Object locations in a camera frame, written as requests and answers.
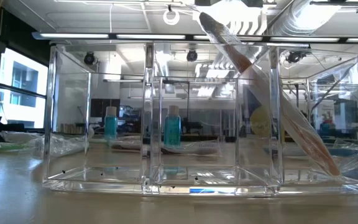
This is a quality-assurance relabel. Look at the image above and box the teal mouthwash bottle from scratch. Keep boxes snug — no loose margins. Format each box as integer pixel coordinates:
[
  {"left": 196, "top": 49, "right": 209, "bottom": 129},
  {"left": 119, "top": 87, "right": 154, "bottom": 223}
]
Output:
[
  {"left": 163, "top": 105, "right": 182, "bottom": 147},
  {"left": 104, "top": 106, "right": 119, "bottom": 141}
]

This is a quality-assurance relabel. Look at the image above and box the clear acrylic organizer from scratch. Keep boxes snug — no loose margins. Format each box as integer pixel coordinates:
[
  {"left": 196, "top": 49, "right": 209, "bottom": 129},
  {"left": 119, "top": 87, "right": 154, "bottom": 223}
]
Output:
[{"left": 42, "top": 43, "right": 358, "bottom": 197}]

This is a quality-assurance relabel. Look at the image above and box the orange white toothbrush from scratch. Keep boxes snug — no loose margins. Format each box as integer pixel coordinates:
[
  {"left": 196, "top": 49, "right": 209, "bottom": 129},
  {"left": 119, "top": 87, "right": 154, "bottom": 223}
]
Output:
[{"left": 194, "top": 4, "right": 344, "bottom": 179}]

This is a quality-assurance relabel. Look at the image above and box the green white toothbrush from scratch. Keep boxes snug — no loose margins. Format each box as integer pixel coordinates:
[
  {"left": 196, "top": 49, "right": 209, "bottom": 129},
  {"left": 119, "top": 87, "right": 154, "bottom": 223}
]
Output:
[{"left": 0, "top": 140, "right": 45, "bottom": 154}]

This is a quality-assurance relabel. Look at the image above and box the white lidded wipes canister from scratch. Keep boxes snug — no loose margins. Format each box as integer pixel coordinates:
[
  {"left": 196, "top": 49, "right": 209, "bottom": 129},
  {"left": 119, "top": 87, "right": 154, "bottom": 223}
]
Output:
[{"left": 243, "top": 85, "right": 287, "bottom": 142}]

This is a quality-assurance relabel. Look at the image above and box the long ceiling light strip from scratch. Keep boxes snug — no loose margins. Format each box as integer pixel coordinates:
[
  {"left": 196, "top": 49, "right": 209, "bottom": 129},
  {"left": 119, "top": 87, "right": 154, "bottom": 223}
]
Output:
[{"left": 31, "top": 30, "right": 358, "bottom": 45}]

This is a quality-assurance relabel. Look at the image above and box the large dark framed window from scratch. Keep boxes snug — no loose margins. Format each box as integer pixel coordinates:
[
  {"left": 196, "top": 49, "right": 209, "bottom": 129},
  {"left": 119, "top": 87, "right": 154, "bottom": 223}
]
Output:
[{"left": 0, "top": 46, "right": 50, "bottom": 131}]

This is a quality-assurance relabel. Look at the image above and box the white hanging ring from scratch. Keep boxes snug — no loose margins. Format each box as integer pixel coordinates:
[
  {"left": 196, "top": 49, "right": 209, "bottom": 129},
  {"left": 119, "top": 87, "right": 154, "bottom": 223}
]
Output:
[{"left": 162, "top": 8, "right": 181, "bottom": 26}]

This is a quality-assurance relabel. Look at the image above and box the silver ventilation duct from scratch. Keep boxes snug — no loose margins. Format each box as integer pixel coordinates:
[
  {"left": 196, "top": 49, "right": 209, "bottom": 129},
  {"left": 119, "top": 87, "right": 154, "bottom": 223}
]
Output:
[{"left": 267, "top": 0, "right": 346, "bottom": 35}]

